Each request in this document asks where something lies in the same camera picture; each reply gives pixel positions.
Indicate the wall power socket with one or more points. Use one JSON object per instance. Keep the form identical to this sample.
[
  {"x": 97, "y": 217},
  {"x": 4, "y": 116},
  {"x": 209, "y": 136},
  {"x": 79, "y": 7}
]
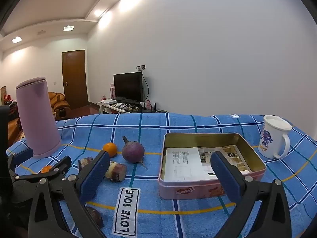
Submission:
[{"x": 141, "y": 67}]

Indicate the small orange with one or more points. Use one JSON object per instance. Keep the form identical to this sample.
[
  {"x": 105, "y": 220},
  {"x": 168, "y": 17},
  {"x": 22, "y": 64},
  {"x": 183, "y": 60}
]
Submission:
[{"x": 45, "y": 169}]

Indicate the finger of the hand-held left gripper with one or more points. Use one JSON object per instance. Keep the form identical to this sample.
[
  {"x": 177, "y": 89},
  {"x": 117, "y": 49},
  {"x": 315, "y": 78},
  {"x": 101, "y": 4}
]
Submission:
[
  {"x": 23, "y": 156},
  {"x": 62, "y": 166}
]

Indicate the pink tin box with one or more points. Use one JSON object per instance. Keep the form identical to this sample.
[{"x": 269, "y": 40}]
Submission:
[{"x": 188, "y": 191}]

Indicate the black television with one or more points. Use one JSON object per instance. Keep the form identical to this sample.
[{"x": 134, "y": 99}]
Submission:
[{"x": 128, "y": 86}]

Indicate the purple sugarcane piece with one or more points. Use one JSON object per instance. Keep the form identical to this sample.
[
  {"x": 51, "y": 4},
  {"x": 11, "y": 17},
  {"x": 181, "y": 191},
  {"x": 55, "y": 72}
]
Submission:
[
  {"x": 116, "y": 171},
  {"x": 84, "y": 163}
]

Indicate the printed leaflet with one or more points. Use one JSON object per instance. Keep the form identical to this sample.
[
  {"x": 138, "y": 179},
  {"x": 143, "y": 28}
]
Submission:
[{"x": 234, "y": 155}]

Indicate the white television stand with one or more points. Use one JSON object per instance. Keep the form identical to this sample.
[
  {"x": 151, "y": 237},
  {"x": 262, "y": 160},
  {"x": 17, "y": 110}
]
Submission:
[{"x": 106, "y": 107}]

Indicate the black router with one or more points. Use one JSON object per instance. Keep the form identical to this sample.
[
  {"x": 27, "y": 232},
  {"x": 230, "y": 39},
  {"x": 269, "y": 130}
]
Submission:
[{"x": 151, "y": 109}]

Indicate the lilac thermos bottle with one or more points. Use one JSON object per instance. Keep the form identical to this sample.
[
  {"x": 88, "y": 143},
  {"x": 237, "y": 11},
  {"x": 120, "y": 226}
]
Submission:
[{"x": 37, "y": 119}]

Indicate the brown wooden door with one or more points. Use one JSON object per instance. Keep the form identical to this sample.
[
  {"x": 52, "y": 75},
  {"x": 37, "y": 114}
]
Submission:
[{"x": 74, "y": 79}]

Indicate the purple beetroot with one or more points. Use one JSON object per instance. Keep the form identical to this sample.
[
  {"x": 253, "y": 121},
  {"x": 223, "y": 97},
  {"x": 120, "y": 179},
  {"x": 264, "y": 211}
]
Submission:
[{"x": 133, "y": 152}]

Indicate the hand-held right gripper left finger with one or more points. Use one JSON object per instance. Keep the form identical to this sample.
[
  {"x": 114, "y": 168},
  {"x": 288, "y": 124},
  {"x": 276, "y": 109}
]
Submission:
[{"x": 95, "y": 176}]

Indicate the large orange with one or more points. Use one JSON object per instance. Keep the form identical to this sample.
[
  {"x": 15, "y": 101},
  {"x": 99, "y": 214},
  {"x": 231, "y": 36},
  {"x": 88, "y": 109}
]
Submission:
[{"x": 110, "y": 149}]

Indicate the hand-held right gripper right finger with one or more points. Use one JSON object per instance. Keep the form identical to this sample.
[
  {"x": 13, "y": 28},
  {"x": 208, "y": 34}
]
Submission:
[{"x": 224, "y": 176}]

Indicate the round cut log slice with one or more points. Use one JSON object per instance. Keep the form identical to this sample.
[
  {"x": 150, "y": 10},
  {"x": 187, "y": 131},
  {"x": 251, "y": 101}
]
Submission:
[{"x": 95, "y": 215}]

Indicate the pink bottle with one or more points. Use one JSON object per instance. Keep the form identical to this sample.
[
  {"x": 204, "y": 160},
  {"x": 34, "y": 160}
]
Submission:
[{"x": 112, "y": 91}]

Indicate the square ceiling light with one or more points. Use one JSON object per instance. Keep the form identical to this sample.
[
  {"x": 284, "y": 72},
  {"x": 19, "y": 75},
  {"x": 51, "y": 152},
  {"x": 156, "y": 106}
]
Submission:
[
  {"x": 16, "y": 39},
  {"x": 68, "y": 28}
]

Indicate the white printed mug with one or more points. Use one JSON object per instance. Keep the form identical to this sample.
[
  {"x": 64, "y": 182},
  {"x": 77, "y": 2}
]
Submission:
[{"x": 272, "y": 138}]

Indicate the ceiling air vent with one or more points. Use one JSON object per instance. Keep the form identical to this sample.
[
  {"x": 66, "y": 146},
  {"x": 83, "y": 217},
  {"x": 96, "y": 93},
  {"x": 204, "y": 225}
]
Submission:
[{"x": 41, "y": 32}]

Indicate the flat white box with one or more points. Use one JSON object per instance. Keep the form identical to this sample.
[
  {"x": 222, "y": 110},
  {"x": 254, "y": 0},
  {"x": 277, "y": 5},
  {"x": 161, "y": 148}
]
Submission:
[{"x": 107, "y": 101}]

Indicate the brown leather sofa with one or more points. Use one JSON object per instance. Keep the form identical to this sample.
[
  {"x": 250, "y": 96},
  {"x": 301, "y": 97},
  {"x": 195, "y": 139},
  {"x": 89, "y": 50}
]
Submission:
[{"x": 13, "y": 129}]

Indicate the blue plaid blanket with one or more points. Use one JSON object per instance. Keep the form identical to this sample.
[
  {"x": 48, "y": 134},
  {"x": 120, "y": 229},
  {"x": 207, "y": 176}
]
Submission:
[{"x": 153, "y": 133}]

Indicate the white paper sheet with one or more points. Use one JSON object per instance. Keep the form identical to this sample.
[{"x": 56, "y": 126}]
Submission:
[{"x": 183, "y": 161}]

